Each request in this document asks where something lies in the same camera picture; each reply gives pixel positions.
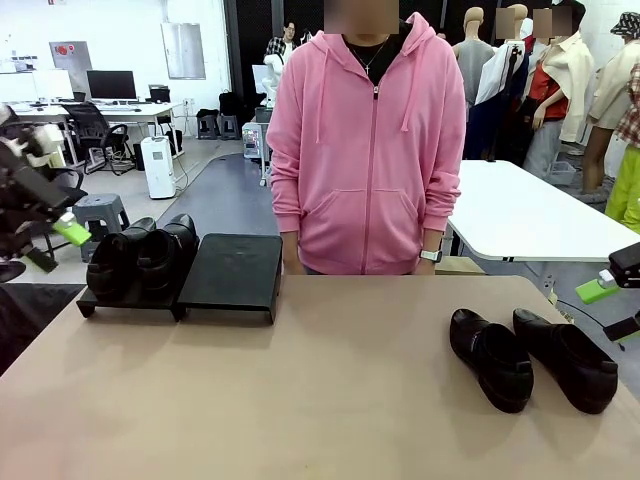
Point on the cardboard box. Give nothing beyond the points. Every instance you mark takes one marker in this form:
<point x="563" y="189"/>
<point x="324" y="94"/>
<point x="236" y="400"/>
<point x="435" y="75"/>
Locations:
<point x="460" y="266"/>

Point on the lit computer case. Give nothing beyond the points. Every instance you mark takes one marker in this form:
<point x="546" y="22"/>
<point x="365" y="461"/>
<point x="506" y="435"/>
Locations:
<point x="252" y="142"/>

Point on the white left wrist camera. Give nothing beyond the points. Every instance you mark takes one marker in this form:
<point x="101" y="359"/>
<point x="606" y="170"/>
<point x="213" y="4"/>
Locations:
<point x="47" y="140"/>

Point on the person's left forearm pink sleeve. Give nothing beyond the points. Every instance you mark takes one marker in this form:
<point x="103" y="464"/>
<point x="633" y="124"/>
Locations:
<point x="442" y="205"/>

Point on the black shoe stand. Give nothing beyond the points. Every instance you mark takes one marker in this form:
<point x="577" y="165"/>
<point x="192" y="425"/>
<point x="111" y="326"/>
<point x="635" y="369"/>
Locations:
<point x="125" y="306"/>
<point x="235" y="275"/>

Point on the black mesh partition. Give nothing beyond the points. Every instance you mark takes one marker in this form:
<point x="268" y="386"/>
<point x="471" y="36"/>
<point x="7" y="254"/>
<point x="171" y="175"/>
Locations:
<point x="250" y="30"/>

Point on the black leather buckle shoe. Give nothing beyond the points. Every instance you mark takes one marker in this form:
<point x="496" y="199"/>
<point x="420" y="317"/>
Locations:
<point x="107" y="270"/>
<point x="575" y="365"/>
<point x="162" y="260"/>
<point x="495" y="370"/>

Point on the black printer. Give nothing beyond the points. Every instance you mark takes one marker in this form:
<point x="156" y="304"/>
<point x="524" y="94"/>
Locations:
<point x="159" y="94"/>

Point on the white folding table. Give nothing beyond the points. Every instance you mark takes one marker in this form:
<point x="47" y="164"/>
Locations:
<point x="525" y="215"/>

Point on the person in plaid shirt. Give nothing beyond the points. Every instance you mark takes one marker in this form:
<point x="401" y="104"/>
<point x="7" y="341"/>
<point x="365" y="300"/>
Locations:
<point x="276" y="45"/>

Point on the white office desk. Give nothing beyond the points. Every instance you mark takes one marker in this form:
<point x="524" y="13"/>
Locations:
<point x="150" y="109"/>

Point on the mannequin with white garment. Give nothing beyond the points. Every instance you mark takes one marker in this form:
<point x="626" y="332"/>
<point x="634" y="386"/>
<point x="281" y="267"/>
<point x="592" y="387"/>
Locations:
<point x="500" y="75"/>

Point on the black plastic stool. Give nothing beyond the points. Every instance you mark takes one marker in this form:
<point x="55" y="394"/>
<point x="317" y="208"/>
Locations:
<point x="229" y="126"/>
<point x="207" y="120"/>

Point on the black computer monitor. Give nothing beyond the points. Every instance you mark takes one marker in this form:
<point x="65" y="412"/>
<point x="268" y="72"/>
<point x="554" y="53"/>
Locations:
<point x="111" y="85"/>

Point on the grey plastic basket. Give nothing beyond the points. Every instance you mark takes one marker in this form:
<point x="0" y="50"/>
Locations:
<point x="562" y="172"/>

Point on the grey plastic stool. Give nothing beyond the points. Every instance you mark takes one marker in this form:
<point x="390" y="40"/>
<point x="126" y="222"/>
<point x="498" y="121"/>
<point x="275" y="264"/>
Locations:
<point x="102" y="202"/>

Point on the mannequin with bucket hat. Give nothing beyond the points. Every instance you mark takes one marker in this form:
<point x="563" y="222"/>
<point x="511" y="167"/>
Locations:
<point x="615" y="85"/>

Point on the small white robot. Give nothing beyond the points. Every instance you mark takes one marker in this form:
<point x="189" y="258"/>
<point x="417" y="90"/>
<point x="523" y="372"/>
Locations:
<point x="272" y="70"/>

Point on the black floor mat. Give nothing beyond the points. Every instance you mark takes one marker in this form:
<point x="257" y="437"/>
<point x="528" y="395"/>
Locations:
<point x="25" y="320"/>

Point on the person's left hand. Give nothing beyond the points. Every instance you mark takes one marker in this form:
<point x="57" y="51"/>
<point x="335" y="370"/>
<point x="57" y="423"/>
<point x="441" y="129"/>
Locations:
<point x="425" y="269"/>

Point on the mannequin in grey shirt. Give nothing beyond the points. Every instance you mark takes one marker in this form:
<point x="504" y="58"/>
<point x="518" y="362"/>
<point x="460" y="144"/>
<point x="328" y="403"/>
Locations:
<point x="472" y="60"/>

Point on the person in pink hoodie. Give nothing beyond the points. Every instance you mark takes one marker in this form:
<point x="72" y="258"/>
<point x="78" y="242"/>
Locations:
<point x="370" y="150"/>

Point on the white wrist watch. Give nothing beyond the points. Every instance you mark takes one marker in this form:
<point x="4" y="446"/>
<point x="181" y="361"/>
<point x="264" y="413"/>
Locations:
<point x="431" y="256"/>

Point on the mannequin with green trousers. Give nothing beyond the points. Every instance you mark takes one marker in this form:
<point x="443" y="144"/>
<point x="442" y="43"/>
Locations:
<point x="625" y="195"/>

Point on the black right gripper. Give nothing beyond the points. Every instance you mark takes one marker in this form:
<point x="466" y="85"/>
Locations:
<point x="627" y="265"/>

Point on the black mesh office chair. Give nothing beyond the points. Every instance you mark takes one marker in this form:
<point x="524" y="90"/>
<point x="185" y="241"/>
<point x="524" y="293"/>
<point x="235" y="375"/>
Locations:
<point x="90" y="127"/>

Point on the mannequin in red top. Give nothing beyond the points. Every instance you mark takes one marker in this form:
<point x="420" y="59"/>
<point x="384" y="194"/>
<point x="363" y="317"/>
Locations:
<point x="575" y="65"/>

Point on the person's right hand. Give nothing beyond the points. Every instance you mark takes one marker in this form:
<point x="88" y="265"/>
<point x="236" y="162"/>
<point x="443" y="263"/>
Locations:
<point x="291" y="260"/>

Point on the grey wall cabinet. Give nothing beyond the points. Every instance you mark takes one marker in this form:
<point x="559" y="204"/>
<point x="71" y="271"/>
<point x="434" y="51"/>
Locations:
<point x="75" y="62"/>

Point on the black bag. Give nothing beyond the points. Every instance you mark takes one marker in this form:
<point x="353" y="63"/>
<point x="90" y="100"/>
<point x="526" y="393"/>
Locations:
<point x="232" y="102"/>

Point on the white air purifier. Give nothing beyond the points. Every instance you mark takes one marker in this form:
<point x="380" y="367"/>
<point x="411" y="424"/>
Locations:
<point x="159" y="170"/>

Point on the person's right forearm pink sleeve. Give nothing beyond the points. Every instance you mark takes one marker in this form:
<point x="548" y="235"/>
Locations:
<point x="287" y="210"/>

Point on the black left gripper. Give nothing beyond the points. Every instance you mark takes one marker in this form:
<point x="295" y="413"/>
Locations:
<point x="30" y="185"/>

